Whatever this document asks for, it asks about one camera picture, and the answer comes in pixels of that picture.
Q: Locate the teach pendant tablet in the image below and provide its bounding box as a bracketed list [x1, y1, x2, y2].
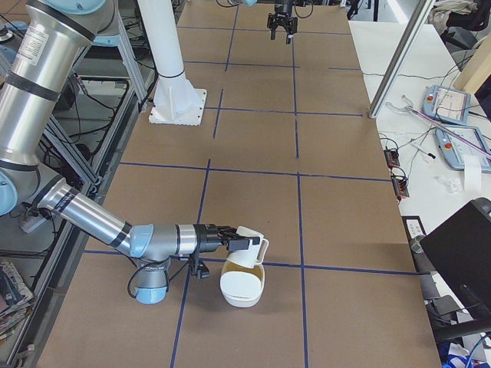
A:
[422, 84, 471, 126]
[435, 126, 490, 173]

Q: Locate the orange circuit board lower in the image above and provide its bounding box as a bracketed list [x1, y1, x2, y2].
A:
[390, 175, 410, 201]

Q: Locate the upper teach pendant tablet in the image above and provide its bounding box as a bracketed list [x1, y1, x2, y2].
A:
[422, 84, 471, 126]

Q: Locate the orange circuit board upper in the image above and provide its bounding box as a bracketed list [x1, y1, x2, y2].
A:
[384, 148, 400, 169]

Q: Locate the white oval bowl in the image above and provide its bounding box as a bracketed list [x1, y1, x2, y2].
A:
[219, 261, 265, 307]

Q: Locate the stack of books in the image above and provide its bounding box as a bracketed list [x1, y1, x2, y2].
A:
[1, 259, 35, 343]

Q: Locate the pink reacher grabber stick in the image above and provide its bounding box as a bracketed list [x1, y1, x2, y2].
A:
[384, 95, 491, 159]

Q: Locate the black braided cable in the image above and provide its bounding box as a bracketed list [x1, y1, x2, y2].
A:
[127, 255, 193, 298]

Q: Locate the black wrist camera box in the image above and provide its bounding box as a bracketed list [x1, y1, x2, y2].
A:
[189, 254, 209, 280]

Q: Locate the white power strip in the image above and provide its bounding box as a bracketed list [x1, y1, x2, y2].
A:
[18, 215, 46, 234]

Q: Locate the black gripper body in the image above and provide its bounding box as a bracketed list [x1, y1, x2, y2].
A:
[194, 224, 230, 253]
[273, 0, 296, 23]

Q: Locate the orange circuit board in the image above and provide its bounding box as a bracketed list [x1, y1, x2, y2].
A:
[384, 148, 400, 169]
[390, 175, 410, 201]

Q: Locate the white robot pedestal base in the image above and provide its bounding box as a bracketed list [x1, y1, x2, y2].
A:
[138, 0, 207, 126]

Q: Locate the aluminium frame post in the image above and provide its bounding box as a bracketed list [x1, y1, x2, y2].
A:
[368, 0, 434, 119]

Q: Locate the white ribbed cup with handle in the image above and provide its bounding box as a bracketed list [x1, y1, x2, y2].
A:
[227, 226, 269, 269]

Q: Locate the lower teach pendant tablet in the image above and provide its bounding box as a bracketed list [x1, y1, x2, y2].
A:
[435, 126, 490, 173]

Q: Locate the black monitor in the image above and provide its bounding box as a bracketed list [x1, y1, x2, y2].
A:
[421, 197, 490, 315]

